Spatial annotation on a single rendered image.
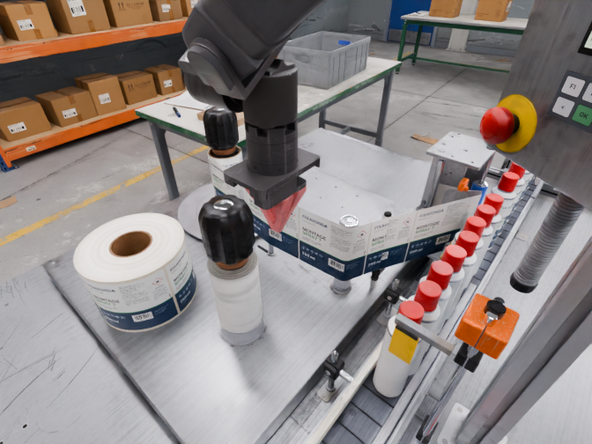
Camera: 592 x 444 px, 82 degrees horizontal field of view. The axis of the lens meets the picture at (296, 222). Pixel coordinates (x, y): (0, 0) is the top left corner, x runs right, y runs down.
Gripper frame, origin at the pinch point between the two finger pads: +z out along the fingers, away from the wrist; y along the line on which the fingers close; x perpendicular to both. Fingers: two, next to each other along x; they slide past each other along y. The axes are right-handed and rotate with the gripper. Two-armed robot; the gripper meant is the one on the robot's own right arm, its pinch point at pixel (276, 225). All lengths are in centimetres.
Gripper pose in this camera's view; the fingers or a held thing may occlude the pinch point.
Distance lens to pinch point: 45.3
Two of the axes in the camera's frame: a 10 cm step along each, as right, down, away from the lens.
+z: 0.0, 7.9, 6.2
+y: -6.5, 4.7, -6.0
